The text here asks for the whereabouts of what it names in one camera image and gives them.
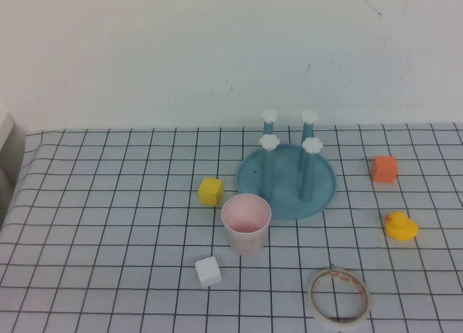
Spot yellow foam cube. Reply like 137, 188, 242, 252
197, 177, 224, 207

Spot white tape roll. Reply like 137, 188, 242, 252
307, 266, 372, 326

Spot white black grid tablecloth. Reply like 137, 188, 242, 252
0, 122, 463, 333

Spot blue cup stand white knobs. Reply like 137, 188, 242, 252
236, 108, 338, 222

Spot orange foam cube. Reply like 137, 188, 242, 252
371, 155, 399, 184

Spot yellow rubber duck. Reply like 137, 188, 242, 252
384, 210, 420, 243

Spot white foam cube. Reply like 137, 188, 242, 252
195, 256, 223, 289

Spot pink plastic cup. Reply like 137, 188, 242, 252
221, 193, 272, 257

